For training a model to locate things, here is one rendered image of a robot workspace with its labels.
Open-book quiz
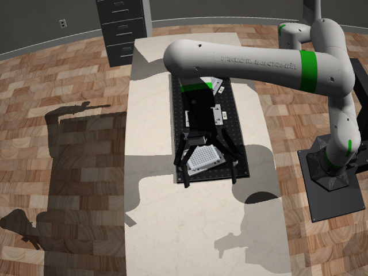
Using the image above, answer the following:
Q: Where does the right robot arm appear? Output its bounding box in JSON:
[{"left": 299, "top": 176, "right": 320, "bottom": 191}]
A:
[{"left": 278, "top": 0, "right": 321, "bottom": 50}]

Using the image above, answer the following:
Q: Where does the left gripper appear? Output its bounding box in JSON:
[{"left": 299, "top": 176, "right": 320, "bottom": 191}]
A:
[{"left": 174, "top": 108, "right": 241, "bottom": 188}]

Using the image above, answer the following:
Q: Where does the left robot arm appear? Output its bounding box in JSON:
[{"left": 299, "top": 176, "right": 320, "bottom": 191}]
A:
[{"left": 163, "top": 18, "right": 367, "bottom": 177}]

